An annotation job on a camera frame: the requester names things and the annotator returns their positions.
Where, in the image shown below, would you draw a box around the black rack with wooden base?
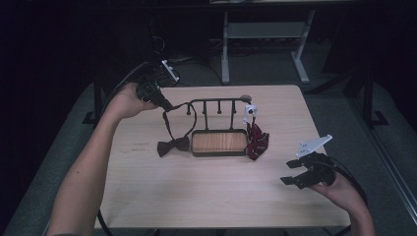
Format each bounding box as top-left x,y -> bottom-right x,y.
186,93 -> 254,157

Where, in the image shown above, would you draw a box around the black metal stand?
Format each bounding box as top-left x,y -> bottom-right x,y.
82,73 -> 104,126
342,63 -> 390,129

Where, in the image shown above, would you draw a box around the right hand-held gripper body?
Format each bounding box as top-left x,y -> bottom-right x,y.
295,134 -> 337,189

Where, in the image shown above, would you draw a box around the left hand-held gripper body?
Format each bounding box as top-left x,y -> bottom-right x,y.
135,59 -> 181,103

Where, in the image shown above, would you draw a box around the person's right hand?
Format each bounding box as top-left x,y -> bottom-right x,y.
308,170 -> 366,212

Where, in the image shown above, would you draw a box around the person's left hand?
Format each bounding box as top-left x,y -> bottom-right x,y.
107,82 -> 159,120

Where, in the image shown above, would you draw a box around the black floor cables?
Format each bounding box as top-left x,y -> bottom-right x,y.
170,37 -> 227,87

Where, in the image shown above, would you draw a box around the white metal desk frame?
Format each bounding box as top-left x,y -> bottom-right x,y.
220,9 -> 317,86

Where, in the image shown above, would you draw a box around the dark maroon bow tie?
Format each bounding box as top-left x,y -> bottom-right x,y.
156,101 -> 198,158

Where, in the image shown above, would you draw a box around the red striped bow tie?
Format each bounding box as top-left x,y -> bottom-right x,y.
245,120 -> 270,161

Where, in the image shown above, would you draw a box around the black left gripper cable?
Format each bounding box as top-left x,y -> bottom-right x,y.
95,60 -> 155,236

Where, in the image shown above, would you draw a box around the small white clasp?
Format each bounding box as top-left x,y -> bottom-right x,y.
242,103 -> 259,125

